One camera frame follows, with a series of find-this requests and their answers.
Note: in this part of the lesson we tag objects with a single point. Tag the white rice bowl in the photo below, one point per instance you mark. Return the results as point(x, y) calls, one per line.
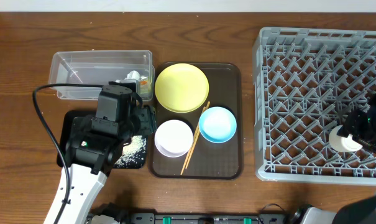
point(173, 138)

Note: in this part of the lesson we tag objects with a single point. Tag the brown serving tray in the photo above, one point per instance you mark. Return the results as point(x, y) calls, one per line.
point(209, 160)

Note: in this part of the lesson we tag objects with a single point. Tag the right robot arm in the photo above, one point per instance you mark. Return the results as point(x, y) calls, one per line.
point(361, 212)

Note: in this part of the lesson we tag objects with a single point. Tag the yellow plate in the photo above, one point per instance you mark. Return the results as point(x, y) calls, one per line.
point(181, 88)

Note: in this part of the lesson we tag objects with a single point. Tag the colourful snack wrapper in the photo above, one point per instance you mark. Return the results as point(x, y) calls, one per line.
point(145, 87)

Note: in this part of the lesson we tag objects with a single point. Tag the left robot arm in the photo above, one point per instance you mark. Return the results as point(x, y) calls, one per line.
point(90, 145)

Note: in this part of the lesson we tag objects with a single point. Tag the rice pile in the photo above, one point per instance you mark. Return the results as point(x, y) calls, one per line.
point(133, 155)

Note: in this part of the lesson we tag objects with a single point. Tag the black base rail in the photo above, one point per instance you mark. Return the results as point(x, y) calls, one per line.
point(111, 213)

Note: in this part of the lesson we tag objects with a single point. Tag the grey dishwasher rack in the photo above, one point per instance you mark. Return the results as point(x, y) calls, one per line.
point(306, 82)

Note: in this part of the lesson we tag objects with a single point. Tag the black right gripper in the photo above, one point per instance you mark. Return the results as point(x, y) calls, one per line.
point(355, 126)

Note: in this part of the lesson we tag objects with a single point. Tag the small white green cup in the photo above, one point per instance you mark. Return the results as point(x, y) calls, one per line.
point(343, 144)

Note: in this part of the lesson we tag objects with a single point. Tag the white napkin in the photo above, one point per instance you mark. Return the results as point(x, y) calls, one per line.
point(133, 75)

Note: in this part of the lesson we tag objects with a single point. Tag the clear plastic bin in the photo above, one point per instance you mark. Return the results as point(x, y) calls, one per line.
point(100, 67)

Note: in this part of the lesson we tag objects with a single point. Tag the black waste tray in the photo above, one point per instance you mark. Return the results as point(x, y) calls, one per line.
point(68, 125)

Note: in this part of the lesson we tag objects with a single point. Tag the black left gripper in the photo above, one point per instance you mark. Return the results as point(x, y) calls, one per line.
point(147, 119)

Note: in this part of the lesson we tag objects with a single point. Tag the light blue bowl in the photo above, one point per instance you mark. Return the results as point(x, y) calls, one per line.
point(217, 125)

